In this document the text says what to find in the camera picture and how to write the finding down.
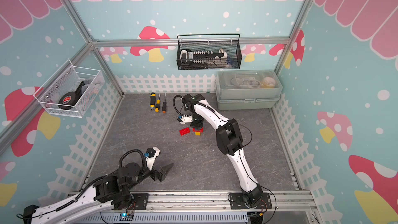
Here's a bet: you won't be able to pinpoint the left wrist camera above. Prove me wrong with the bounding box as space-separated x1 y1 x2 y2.
144 147 160 171

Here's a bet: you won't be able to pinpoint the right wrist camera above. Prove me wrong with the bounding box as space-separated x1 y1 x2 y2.
177 115 193 124

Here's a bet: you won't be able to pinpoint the black tape roll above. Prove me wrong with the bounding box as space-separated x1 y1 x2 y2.
59 81 86 110

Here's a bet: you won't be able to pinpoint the orange black screwdriver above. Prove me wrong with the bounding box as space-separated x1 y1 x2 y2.
162 94 167 113

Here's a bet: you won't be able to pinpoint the black wire mesh basket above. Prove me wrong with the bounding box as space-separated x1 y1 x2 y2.
176 33 242 70

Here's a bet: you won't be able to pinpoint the red lego brick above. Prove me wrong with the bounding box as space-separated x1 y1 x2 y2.
193 128 203 133
179 128 190 136

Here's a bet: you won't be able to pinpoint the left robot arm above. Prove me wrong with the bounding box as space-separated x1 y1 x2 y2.
16 147 173 224

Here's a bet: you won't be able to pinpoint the green plastic storage box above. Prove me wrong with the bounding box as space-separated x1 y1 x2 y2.
216 70 283 111

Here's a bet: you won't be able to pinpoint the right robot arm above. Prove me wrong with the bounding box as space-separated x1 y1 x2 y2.
172 94 267 208

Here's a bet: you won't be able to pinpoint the white items in basket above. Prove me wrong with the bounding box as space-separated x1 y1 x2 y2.
177 49 229 69

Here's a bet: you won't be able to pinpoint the small yellow screwdriver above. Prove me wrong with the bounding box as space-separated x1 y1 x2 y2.
155 94 161 113

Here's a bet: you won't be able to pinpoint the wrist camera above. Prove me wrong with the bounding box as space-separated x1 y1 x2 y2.
144 147 160 171
177 115 193 124

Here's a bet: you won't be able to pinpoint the clear wall bin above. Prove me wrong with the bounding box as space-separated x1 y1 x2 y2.
33 60 105 118

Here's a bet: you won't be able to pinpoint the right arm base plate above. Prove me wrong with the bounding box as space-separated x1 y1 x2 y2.
228 192 273 210

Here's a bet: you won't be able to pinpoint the thick yellow black screwdriver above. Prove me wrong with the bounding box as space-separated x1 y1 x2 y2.
150 92 156 110

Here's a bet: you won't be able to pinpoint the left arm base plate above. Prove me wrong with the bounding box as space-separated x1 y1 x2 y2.
111 193 149 211

